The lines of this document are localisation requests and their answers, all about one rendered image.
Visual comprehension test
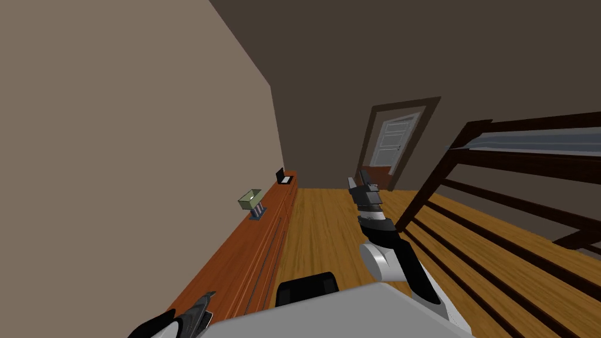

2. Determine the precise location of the white panelled door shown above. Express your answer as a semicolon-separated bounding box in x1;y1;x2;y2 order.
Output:
369;111;422;170

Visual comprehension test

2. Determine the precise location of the long orange wooden sideboard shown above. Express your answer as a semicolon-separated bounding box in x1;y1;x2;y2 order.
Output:
164;167;299;329

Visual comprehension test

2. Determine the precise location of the dark wooden bunk bed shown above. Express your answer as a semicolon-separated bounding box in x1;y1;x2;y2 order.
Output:
393;110;601;338

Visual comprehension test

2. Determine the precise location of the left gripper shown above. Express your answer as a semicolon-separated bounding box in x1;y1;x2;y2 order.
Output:
176;290;217;338

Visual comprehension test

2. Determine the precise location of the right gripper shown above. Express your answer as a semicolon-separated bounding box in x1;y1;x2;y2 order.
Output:
347;169;384;213

